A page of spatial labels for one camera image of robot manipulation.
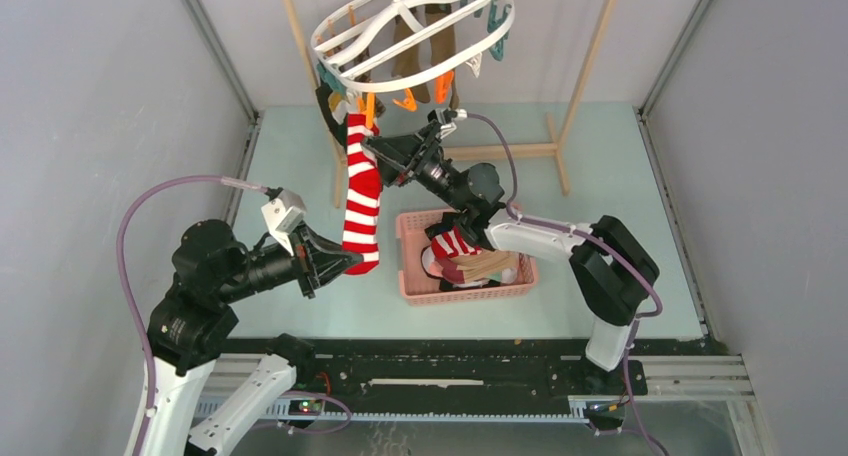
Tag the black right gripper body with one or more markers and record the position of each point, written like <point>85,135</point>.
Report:
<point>437,175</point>

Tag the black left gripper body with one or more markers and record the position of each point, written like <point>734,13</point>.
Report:
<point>262,270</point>

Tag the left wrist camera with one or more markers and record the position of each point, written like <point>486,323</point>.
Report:
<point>282,214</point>

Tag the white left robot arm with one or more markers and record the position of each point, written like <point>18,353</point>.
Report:
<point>164,421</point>

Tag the white oval clip hanger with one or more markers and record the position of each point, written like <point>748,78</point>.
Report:
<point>356,42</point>

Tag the red white striped sock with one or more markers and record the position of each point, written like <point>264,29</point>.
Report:
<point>451,244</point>
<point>363,197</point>

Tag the black blue white sock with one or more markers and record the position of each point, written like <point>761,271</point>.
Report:
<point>447,223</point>

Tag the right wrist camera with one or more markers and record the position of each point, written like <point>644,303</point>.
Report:
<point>446,120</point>

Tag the pink plastic basket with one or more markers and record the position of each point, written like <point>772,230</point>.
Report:
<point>419,289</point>

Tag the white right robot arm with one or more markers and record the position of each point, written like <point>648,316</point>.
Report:
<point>613,271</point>

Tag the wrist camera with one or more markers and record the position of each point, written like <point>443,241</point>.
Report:
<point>282,214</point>
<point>446,120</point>

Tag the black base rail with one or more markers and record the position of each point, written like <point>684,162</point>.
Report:
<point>473,377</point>

